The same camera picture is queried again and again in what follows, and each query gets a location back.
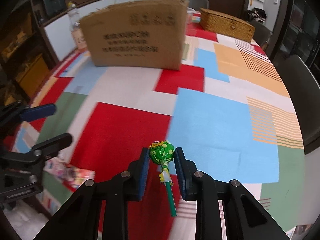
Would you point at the black coffee machine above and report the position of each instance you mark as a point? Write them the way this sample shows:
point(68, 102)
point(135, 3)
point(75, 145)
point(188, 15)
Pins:
point(54, 7)

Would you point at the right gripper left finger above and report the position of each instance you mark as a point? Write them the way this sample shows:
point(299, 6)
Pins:
point(79, 216)

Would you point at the woven wicker basket box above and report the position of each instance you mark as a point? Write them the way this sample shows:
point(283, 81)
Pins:
point(220, 23)

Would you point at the grey chair far end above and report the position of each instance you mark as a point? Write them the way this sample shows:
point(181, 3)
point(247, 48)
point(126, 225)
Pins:
point(198, 4)

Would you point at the orange drink bottle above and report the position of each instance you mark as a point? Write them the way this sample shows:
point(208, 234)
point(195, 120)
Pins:
point(74, 17)

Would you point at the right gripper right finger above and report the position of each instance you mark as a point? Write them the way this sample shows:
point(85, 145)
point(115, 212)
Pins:
point(219, 202)

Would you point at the grey chair right far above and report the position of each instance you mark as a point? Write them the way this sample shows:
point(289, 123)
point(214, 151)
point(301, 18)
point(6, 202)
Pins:
point(261, 34)

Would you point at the pink bear snack packet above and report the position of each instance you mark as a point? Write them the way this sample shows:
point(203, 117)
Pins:
point(69, 175)

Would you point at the colourful patchwork tablecloth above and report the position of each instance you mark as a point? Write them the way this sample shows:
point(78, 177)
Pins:
point(226, 107)

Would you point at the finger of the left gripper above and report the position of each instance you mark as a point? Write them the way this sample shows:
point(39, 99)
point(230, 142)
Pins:
point(16, 112)
point(40, 152)

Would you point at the grey chair right near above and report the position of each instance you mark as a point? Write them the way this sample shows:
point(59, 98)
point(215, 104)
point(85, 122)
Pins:
point(303, 90)

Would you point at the brown cardboard box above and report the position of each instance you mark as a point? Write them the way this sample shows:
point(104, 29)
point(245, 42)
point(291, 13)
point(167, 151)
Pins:
point(149, 33)

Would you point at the green lollipop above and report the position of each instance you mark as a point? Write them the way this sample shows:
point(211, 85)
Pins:
point(161, 153)

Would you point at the grey chair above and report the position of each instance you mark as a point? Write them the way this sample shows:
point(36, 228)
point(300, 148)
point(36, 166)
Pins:
point(303, 90)
point(261, 34)

